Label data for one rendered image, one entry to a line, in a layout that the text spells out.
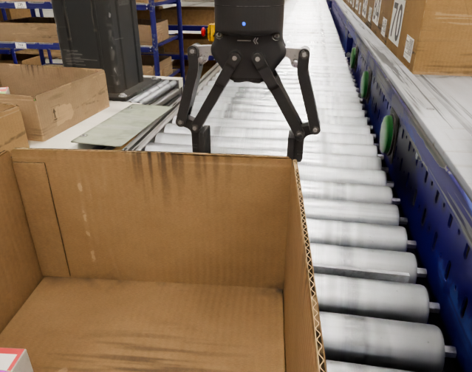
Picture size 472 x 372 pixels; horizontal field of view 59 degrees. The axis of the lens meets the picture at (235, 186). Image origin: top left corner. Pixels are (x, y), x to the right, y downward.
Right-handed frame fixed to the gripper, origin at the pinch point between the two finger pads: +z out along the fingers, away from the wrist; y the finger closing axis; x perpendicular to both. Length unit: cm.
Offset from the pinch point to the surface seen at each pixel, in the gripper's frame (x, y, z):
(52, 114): -33, 48, 6
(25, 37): -165, 145, 9
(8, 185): 15.3, 22.0, -3.2
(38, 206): 13.9, 20.4, -0.1
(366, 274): 4.7, -15.9, 11.5
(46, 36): -165, 132, 8
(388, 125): -26.1, -21.6, 2.0
